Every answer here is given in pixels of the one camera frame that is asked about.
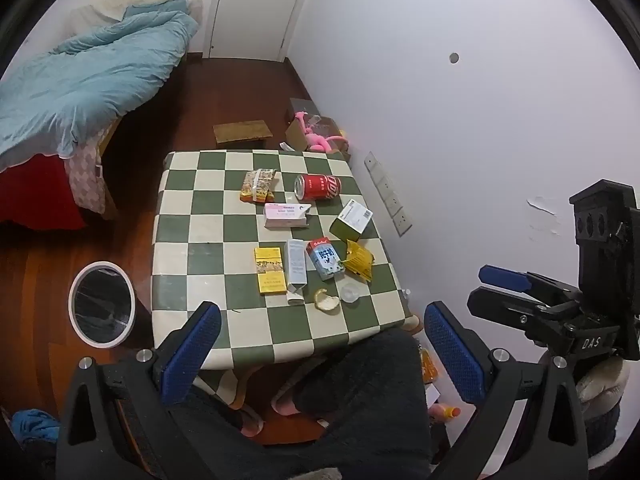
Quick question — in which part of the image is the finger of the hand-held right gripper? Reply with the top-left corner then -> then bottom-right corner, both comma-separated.
478,265 -> 583,307
467,286 -> 577,347

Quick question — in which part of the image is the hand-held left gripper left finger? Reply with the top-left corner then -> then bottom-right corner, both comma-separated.
55,301 -> 223,480

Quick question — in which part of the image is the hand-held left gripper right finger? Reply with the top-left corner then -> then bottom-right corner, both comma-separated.
423,301 -> 588,480

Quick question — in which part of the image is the white bin with black liner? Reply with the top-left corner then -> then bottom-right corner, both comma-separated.
67,260 -> 137,349

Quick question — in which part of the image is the yellow box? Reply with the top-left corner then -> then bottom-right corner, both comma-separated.
253,246 -> 288,296

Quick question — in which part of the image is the light blue tall box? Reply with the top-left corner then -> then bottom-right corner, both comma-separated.
284,238 -> 307,306

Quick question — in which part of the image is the yellow packet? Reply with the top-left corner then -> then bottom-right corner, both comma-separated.
341,239 -> 376,281

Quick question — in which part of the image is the pale fruit peel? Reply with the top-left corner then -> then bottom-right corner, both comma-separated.
313,287 -> 341,313

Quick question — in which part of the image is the blue and white milk carton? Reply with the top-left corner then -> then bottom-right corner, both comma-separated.
305,238 -> 346,282

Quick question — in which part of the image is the green cardboard box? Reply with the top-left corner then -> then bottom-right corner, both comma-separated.
328,199 -> 375,241

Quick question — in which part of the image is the pink and white box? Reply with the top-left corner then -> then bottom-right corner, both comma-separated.
263,203 -> 312,231

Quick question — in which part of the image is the orange snack packet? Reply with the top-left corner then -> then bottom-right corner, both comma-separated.
240,168 -> 279,205

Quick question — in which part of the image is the red drink can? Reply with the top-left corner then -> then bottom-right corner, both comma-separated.
293,173 -> 343,203

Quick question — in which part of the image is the yellow bag on floor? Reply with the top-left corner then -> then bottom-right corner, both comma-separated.
421,347 -> 439,384

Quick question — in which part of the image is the orange bottle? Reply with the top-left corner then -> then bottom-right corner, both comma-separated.
431,404 -> 462,424

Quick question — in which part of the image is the person's left leg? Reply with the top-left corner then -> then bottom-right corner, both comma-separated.
165,384 -> 313,480

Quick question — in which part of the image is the person's leg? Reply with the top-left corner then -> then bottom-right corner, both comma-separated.
291,327 -> 434,480
165,384 -> 313,480

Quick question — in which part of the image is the person's right leg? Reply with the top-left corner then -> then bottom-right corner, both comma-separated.
291,327 -> 434,480

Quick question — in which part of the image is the green checkered tablecloth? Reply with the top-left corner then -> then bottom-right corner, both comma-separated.
150,150 -> 419,372

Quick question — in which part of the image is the blue cloth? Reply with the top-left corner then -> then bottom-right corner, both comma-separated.
10,408 -> 62,447

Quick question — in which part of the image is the pink checkered blanket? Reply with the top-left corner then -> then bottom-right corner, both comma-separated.
62,127 -> 119,217

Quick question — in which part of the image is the red bed sheet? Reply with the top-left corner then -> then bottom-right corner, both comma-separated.
0,154 -> 87,231

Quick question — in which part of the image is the pink plush toy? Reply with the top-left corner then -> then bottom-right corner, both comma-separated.
293,110 -> 349,154

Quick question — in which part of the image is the brown cardboard box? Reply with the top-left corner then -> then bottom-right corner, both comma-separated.
284,97 -> 352,157

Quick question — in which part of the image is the light blue duvet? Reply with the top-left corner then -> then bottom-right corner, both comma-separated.
0,4 -> 200,159

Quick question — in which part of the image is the white door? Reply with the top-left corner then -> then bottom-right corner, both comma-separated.
204,0 -> 322,62

